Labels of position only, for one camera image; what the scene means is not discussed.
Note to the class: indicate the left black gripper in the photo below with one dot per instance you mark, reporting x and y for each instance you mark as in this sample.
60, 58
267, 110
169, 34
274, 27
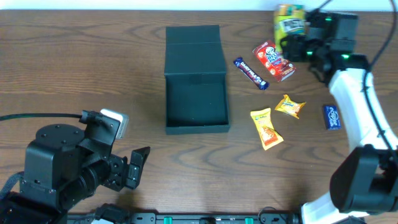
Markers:
117, 172

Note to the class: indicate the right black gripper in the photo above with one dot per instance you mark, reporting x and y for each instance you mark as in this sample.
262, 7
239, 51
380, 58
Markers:
290, 45

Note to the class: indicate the green Pretz box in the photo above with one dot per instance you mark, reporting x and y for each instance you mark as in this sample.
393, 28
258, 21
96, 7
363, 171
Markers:
288, 19

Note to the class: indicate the red Hello Panda box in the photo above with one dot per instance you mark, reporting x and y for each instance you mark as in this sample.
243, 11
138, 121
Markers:
270, 57

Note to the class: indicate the small yellow lemon snack packet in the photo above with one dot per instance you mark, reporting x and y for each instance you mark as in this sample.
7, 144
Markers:
290, 107

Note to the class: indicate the black gift box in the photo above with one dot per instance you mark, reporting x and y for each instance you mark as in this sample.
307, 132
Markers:
195, 81

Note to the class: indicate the Dairy Milk chocolate bar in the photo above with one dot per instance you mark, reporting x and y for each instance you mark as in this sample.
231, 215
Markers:
251, 74

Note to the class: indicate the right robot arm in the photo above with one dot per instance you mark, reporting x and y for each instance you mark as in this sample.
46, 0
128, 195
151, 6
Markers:
366, 182

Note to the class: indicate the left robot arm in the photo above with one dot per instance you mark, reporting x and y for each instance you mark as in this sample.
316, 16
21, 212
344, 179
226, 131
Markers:
65, 165

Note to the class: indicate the blue Eclipse mint tin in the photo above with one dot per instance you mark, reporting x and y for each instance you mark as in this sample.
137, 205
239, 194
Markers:
331, 117

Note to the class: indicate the long yellow Julie's snack packet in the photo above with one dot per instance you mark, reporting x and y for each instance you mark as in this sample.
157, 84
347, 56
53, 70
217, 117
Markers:
268, 135

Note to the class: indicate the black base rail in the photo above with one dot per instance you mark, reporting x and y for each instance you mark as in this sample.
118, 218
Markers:
271, 217

